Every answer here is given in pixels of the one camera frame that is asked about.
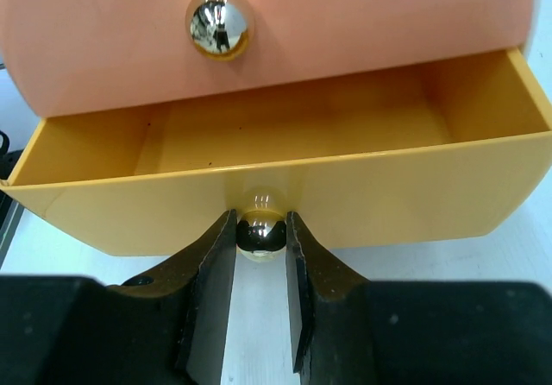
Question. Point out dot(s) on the yellow bottom drawer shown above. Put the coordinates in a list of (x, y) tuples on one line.
[(440, 150)]

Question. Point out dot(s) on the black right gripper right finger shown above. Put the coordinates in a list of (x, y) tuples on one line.
[(330, 327)]

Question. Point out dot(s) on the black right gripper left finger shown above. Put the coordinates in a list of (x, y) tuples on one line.
[(180, 308)]

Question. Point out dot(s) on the orange drawer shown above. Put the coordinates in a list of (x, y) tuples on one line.
[(76, 56)]

